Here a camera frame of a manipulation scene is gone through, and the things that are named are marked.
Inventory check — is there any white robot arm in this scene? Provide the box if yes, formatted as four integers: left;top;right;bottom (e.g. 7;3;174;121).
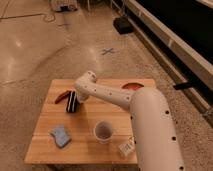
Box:
74;71;186;171

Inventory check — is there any white device on floor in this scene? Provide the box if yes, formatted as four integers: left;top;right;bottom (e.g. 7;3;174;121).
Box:
50;0;78;12

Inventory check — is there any clear plastic cup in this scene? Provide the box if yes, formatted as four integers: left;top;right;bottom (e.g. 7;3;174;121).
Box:
93;121;114;144

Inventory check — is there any wooden table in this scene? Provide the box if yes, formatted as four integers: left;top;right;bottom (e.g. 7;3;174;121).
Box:
23;78;158;171

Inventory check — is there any orange bowl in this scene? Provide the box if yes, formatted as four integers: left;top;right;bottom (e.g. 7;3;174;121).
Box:
122;82;144;91

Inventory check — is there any black object on floor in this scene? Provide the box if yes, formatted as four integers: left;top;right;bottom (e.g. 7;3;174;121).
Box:
113;17;133;34

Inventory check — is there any red brown chili pepper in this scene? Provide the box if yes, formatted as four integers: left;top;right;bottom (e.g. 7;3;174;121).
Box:
55;90;71;104

